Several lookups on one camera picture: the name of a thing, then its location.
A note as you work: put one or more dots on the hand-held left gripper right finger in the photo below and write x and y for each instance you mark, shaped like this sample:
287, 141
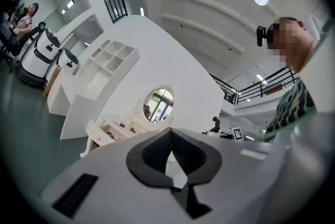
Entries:
235, 165

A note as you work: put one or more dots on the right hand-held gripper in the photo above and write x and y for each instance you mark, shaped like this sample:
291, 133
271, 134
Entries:
236, 134

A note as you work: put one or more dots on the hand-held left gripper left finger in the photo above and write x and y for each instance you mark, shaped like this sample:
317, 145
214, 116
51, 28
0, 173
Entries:
112, 165

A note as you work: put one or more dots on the cream wooden large drawer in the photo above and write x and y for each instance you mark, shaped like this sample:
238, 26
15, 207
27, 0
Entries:
98, 135

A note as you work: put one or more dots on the cream ornate dressing table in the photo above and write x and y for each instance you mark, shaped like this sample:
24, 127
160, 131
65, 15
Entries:
123, 123

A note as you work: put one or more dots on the oval ornate wall mirror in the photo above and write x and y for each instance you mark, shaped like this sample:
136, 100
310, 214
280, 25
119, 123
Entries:
158, 105

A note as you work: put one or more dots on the black balcony railing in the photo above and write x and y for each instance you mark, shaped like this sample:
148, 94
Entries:
261, 89

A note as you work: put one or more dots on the person's green t-shirt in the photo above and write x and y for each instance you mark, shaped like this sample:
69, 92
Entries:
290, 110

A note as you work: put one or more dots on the white desk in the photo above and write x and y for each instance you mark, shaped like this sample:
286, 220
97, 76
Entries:
76, 115

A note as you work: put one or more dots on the white cubby shelf unit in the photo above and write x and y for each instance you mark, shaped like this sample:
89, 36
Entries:
110, 60

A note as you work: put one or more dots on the person's head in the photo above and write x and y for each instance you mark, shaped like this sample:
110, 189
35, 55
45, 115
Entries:
293, 42

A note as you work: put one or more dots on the small white mobile robot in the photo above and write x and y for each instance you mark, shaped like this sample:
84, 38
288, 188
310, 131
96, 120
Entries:
66, 60

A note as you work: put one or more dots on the large white mobile robot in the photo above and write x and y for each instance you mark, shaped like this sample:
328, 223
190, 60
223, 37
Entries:
36, 55

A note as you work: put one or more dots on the black head camera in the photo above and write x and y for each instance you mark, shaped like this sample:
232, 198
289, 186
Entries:
261, 34

